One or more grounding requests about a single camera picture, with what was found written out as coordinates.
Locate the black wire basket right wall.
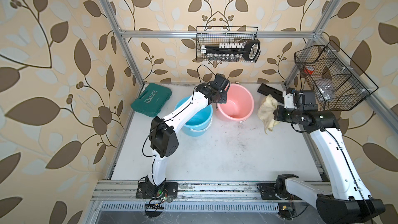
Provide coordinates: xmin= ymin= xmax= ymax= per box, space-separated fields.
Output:
xmin=294 ymin=40 xmax=379 ymax=111

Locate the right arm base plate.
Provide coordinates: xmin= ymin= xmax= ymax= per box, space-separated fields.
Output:
xmin=257 ymin=183 xmax=287 ymax=200

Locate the beige cleaning cloth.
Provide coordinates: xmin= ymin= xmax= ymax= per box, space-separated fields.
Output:
xmin=257 ymin=95 xmax=280 ymax=133

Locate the red tape roll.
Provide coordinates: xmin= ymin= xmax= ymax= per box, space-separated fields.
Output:
xmin=304 ymin=65 xmax=315 ymax=75

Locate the blue plastic bucket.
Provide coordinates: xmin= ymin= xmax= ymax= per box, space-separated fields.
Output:
xmin=170 ymin=95 xmax=213 ymax=137

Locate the black socket set holder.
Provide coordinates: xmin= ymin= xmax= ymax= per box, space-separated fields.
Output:
xmin=199 ymin=40 xmax=261 ymax=62

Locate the black plastic tray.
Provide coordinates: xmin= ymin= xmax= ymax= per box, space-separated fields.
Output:
xmin=258 ymin=84 xmax=285 ymax=104

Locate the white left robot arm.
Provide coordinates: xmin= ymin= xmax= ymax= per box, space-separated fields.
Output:
xmin=145 ymin=74 xmax=230 ymax=198

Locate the black wire basket wall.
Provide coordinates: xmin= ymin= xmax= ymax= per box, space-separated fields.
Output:
xmin=195 ymin=26 xmax=261 ymax=63
xmin=294 ymin=40 xmax=379 ymax=111

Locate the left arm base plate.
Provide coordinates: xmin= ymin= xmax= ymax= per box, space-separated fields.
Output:
xmin=135 ymin=179 xmax=178 ymax=201

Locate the black wire basket back wall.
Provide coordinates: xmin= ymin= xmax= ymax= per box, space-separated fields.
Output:
xmin=195 ymin=26 xmax=261 ymax=63

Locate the pink plastic bucket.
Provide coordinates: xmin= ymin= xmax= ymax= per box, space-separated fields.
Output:
xmin=215 ymin=84 xmax=255 ymax=122

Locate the green tool case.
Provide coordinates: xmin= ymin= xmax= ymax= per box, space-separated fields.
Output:
xmin=131 ymin=83 xmax=172 ymax=118

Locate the clear plastic bag in basket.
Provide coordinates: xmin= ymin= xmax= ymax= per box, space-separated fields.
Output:
xmin=315 ymin=78 xmax=335 ymax=100

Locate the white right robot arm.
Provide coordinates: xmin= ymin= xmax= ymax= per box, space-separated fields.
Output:
xmin=274 ymin=89 xmax=386 ymax=224

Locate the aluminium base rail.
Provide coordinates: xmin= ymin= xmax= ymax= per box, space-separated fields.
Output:
xmin=90 ymin=179 xmax=349 ymax=214

